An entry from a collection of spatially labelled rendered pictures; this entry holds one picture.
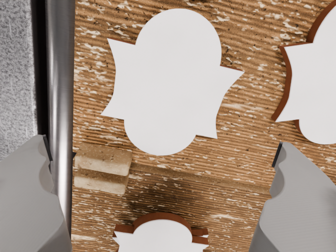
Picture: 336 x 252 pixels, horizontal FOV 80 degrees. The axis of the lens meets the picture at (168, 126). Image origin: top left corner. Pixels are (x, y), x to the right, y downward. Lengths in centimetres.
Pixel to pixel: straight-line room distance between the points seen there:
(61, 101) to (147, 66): 11
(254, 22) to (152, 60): 10
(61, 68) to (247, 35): 18
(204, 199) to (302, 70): 19
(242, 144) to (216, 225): 14
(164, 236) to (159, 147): 12
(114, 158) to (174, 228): 12
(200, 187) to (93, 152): 14
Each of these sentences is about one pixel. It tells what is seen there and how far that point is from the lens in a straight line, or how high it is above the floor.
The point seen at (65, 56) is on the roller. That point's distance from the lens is 24.
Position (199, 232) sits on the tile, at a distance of 32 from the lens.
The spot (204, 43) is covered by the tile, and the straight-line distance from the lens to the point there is 19.
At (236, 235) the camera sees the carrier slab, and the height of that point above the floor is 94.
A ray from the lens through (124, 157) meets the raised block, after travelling 23.
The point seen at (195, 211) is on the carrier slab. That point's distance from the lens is 31.
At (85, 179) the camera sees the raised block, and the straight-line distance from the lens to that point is 25.
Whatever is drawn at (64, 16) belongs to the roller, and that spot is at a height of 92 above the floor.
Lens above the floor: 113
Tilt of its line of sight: 62 degrees down
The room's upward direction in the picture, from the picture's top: 180 degrees clockwise
